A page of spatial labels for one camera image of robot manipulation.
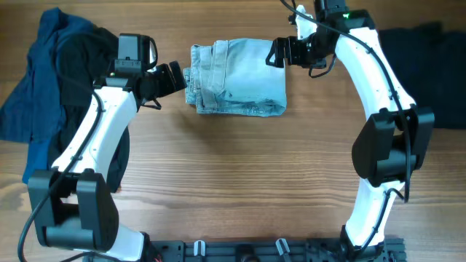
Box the light blue denim shorts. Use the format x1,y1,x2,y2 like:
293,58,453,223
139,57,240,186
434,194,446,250
183,39,287,117

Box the black garment on left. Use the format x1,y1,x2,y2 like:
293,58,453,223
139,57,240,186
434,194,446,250
47,27,130,193

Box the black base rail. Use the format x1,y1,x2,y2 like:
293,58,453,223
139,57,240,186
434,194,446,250
145,238,407,262

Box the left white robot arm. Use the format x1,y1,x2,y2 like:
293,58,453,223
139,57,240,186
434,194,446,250
28,60,186,261

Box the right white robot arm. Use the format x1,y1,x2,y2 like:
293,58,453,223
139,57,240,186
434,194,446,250
266,4,435,258

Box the dark folded garment on right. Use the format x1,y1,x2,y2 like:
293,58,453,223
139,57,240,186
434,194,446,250
379,22,465,130

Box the blue shirt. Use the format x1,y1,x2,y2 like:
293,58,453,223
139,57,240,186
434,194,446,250
1,8,93,183

